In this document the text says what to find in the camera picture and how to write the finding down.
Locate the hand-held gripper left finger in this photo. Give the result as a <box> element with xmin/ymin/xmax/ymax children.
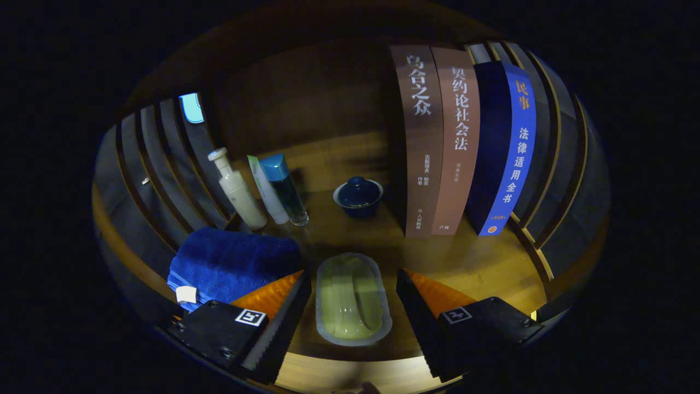
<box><xmin>164</xmin><ymin>270</ymin><xmax>313</xmax><ymax>384</ymax></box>

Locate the dark blue lidded teacup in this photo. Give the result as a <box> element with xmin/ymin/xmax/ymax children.
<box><xmin>333</xmin><ymin>176</ymin><xmax>384</xmax><ymax>218</ymax></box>

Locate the teal bottle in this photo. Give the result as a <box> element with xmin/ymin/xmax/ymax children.
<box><xmin>259</xmin><ymin>154</ymin><xmax>310</xmax><ymax>227</ymax></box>

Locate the white green tube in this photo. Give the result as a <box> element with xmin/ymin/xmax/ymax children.
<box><xmin>247</xmin><ymin>155</ymin><xmax>290</xmax><ymax>225</ymax></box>

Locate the blue towel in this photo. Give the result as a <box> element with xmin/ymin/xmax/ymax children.
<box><xmin>167</xmin><ymin>227</ymin><xmax>304</xmax><ymax>312</ymax></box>

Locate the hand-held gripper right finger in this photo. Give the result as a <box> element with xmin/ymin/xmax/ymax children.
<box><xmin>395</xmin><ymin>268</ymin><xmax>545</xmax><ymax>384</ymax></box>

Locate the blue book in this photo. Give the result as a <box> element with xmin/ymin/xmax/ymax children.
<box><xmin>466</xmin><ymin>60</ymin><xmax>538</xmax><ymax>237</ymax></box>

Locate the white pump bottle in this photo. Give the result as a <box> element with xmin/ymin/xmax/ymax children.
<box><xmin>207</xmin><ymin>147</ymin><xmax>269</xmax><ymax>230</ymax></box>

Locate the wooden cabinet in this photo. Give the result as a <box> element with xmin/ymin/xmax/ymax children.
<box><xmin>92</xmin><ymin>11</ymin><xmax>612</xmax><ymax>392</ymax></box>

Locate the brown book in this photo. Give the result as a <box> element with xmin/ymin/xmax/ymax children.
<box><xmin>389</xmin><ymin>45</ymin><xmax>444</xmax><ymax>239</ymax></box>
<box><xmin>431</xmin><ymin>47</ymin><xmax>481</xmax><ymax>236</ymax></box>

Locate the wooden countertop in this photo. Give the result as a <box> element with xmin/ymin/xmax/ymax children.
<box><xmin>93</xmin><ymin>131</ymin><xmax>550</xmax><ymax>393</ymax></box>

